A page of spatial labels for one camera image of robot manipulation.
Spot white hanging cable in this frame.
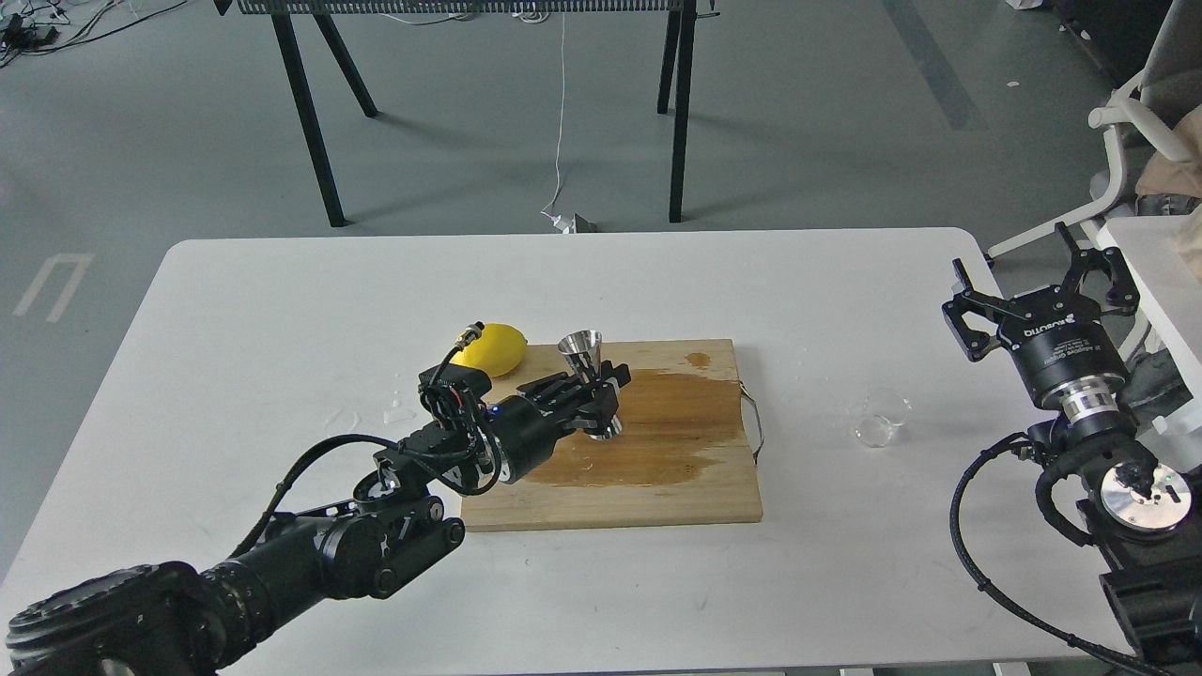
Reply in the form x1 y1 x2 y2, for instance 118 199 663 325
538 13 599 235

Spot black metal frame table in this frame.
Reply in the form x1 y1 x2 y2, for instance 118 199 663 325
213 1 720 232

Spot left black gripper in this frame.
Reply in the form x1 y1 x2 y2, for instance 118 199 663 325
418 361 631 486

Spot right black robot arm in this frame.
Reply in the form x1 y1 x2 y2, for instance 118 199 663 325
944 223 1201 675

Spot small clear glass cup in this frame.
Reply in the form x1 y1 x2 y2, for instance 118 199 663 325
850 389 914 449

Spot steel jigger measuring cup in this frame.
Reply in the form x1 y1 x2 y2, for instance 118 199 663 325
557 330 619 395

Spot yellow lemon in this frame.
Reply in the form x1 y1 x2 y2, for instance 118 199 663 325
450 322 528 379

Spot wooden cutting board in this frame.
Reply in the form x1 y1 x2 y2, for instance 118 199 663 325
462 338 763 533

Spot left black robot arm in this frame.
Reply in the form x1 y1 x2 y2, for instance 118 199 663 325
6 361 631 675

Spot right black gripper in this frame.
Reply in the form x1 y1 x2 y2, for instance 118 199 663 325
942 223 1142 413

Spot black cables on floor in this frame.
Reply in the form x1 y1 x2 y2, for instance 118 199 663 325
0 0 189 67

